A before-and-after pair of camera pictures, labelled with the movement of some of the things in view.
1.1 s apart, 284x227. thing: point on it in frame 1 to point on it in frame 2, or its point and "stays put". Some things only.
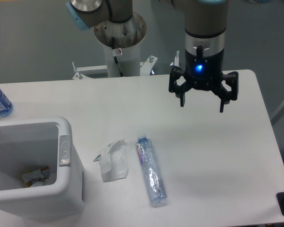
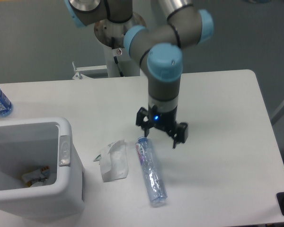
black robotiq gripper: x=205 y=73 to x=164 y=120
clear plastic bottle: x=152 y=171 stays put
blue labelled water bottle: x=0 y=105 stays put
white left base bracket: x=79 y=75 stays put
